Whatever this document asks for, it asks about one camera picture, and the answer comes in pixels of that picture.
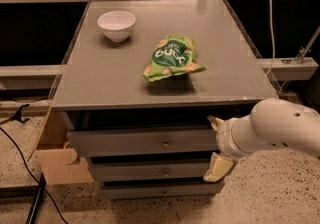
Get grey drawer cabinet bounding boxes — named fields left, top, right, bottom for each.
left=52, top=0, right=275, bottom=199

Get grey drawer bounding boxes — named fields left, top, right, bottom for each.
left=104, top=180, right=225, bottom=200
left=67, top=126, right=217, bottom=157
left=89, top=158, right=209, bottom=182

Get grey top drawer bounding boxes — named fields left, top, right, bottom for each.
left=67, top=126, right=217, bottom=157

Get grey bottom drawer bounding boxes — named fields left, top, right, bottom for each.
left=104, top=180, right=225, bottom=200

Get white cable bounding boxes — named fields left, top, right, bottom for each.
left=251, top=0, right=277, bottom=77

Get green snack bag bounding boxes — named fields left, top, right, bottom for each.
left=143, top=34, right=206, bottom=82

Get black floor bar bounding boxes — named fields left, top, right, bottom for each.
left=26, top=175, right=46, bottom=224

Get white ceramic bowl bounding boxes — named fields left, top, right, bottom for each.
left=97, top=11, right=136, bottom=42

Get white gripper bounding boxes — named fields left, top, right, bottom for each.
left=203, top=116, right=257, bottom=182

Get black floor cable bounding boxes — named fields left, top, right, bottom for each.
left=0, top=126, right=70, bottom=224

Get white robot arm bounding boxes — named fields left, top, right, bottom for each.
left=203, top=98, right=320, bottom=182

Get grey middle drawer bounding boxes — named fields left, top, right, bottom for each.
left=89, top=158, right=209, bottom=182

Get cardboard box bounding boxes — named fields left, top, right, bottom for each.
left=35, top=110, right=93, bottom=185

